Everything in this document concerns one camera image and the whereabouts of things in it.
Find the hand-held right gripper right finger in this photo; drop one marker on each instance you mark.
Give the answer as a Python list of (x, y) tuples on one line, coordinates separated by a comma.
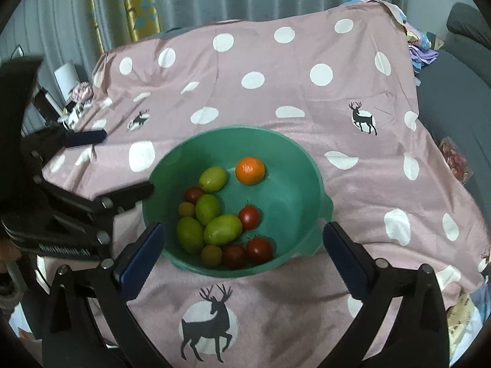
[(345, 262)]

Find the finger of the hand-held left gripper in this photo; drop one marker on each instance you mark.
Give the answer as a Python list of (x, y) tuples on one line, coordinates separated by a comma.
[(86, 138), (130, 193)]

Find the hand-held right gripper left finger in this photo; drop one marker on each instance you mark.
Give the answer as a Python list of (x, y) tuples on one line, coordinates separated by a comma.
[(142, 262)]

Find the green jujube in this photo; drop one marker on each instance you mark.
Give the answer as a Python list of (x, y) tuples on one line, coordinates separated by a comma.
[(190, 234), (207, 209), (222, 229), (213, 179)]

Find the tan longan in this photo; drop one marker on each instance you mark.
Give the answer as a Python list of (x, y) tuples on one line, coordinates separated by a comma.
[(187, 209), (211, 255)]

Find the red cherry tomato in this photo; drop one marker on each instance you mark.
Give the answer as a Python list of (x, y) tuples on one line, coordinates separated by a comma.
[(250, 216), (259, 249), (234, 256), (193, 195)]

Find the green plastic bowl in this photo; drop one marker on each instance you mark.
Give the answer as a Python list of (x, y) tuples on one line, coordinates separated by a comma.
[(291, 199)]

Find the orange tangerine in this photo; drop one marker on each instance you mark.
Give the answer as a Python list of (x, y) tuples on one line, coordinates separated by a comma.
[(250, 170)]

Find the pile of clothes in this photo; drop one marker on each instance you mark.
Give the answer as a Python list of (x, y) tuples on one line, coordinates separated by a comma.
[(73, 116)]

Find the pink crumpled cloth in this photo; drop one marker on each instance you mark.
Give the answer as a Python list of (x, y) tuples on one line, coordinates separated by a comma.
[(81, 92)]

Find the white cylinder appliance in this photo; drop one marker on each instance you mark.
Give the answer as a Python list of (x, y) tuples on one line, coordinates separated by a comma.
[(65, 76)]

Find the floral printed cloth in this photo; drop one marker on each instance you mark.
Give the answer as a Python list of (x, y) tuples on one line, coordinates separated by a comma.
[(464, 314)]

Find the yellow patterned curtain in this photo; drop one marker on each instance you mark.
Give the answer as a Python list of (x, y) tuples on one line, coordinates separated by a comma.
[(144, 11)]

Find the pink polka dot blanket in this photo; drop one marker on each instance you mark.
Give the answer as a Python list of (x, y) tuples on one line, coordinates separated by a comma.
[(249, 119)]

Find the clear snack bag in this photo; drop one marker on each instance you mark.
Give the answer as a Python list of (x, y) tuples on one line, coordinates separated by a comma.
[(454, 157)]

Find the grey sofa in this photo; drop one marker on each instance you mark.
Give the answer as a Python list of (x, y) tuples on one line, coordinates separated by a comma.
[(452, 96)]

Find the colourful crumpled cloth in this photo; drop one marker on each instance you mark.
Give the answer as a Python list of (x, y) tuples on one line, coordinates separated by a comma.
[(420, 42)]

